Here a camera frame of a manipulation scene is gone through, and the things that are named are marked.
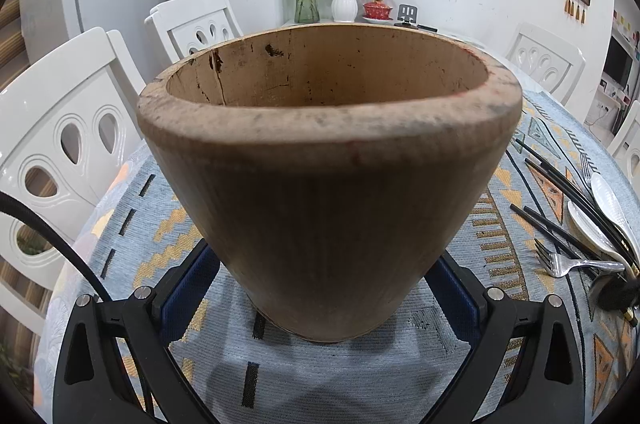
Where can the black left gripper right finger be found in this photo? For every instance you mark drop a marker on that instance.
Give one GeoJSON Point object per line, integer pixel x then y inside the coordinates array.
{"type": "Point", "coordinates": [545, 384]}

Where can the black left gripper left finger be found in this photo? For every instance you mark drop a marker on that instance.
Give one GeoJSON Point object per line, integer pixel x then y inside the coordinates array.
{"type": "Point", "coordinates": [115, 365]}

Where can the brown wooden utensil pot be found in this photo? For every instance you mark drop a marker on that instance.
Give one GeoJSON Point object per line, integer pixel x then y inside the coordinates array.
{"type": "Point", "coordinates": [330, 165]}

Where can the silver fork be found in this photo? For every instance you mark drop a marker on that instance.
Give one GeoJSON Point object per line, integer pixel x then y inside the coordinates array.
{"type": "Point", "coordinates": [558, 265]}

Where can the patterned blue table mat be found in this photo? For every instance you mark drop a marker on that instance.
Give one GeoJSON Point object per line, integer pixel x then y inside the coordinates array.
{"type": "Point", "coordinates": [247, 370]}

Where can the lower silver spoon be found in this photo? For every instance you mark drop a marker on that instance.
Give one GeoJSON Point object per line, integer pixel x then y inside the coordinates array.
{"type": "Point", "coordinates": [596, 237]}

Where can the silver spoon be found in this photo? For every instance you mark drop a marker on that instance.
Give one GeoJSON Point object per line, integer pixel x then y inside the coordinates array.
{"type": "Point", "coordinates": [610, 206]}
{"type": "Point", "coordinates": [596, 237]}

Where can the black chopstick lower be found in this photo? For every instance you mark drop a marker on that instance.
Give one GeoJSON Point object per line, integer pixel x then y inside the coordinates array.
{"type": "Point", "coordinates": [562, 239]}

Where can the upper silver spoon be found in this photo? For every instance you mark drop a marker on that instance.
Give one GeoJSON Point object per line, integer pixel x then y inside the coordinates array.
{"type": "Point", "coordinates": [610, 206]}

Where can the far right white chair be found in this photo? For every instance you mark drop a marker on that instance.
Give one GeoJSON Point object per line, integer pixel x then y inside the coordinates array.
{"type": "Point", "coordinates": [625, 147]}

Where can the near white dining chair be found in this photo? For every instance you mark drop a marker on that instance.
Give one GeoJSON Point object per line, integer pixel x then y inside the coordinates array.
{"type": "Point", "coordinates": [67, 125]}

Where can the white dining chair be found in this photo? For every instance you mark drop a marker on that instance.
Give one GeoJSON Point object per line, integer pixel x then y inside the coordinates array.
{"type": "Point", "coordinates": [179, 28]}
{"type": "Point", "coordinates": [67, 125]}

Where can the right side white chair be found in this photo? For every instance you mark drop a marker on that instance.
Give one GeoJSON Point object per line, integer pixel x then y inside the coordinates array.
{"type": "Point", "coordinates": [552, 62]}

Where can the far white dining chair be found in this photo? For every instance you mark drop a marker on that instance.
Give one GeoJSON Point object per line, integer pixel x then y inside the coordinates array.
{"type": "Point", "coordinates": [179, 28]}

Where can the white refrigerator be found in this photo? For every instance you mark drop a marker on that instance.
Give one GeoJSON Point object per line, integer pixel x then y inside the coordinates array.
{"type": "Point", "coordinates": [46, 24]}

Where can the grey phone stand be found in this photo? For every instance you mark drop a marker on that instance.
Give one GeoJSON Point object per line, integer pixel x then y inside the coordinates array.
{"type": "Point", "coordinates": [407, 16]}

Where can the red lidded tea cup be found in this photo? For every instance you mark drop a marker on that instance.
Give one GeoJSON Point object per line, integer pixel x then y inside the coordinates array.
{"type": "Point", "coordinates": [377, 11]}

